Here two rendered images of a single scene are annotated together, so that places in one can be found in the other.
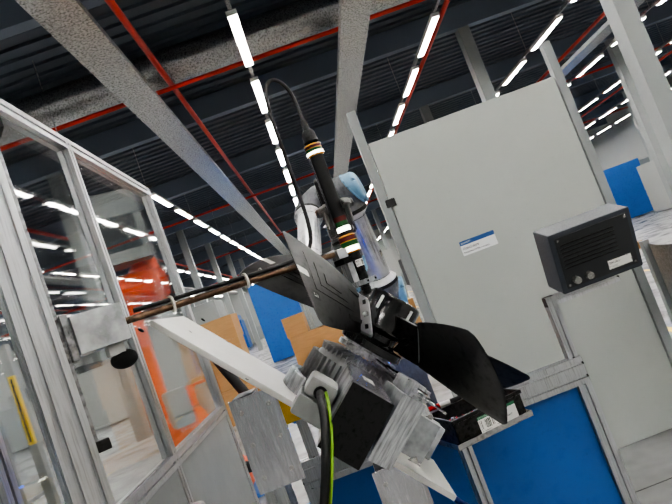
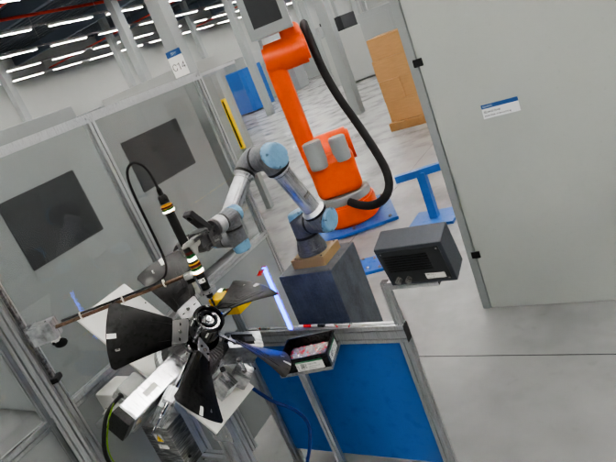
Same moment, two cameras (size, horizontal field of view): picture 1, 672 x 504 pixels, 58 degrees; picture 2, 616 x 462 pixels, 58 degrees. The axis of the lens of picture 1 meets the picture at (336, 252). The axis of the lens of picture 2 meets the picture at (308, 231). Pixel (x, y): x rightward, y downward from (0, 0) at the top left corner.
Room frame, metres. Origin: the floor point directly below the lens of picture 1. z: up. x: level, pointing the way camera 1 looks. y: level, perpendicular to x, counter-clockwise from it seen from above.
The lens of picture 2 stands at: (0.17, -1.61, 2.00)
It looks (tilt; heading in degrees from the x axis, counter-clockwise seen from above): 18 degrees down; 38
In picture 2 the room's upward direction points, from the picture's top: 22 degrees counter-clockwise
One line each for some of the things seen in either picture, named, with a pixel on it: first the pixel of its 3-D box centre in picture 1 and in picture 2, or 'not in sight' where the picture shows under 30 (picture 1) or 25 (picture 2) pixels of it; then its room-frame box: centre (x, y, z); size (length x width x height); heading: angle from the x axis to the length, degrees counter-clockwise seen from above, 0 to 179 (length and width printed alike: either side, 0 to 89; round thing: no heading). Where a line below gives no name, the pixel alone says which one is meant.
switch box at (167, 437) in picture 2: not in sight; (171, 440); (1.23, 0.29, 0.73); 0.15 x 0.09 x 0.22; 92
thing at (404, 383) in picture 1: (409, 386); (170, 395); (1.12, -0.04, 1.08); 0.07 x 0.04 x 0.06; 12
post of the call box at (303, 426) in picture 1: (307, 436); (238, 320); (1.82, 0.27, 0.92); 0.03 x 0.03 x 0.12; 2
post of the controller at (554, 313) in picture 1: (559, 327); (391, 302); (1.85, -0.55, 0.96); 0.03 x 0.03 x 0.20; 2
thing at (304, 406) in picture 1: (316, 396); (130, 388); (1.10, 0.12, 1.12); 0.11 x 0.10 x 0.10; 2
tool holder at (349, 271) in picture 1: (354, 266); (200, 281); (1.46, -0.03, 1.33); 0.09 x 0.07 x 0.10; 127
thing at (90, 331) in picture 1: (93, 331); (43, 332); (1.09, 0.46, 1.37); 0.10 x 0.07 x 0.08; 127
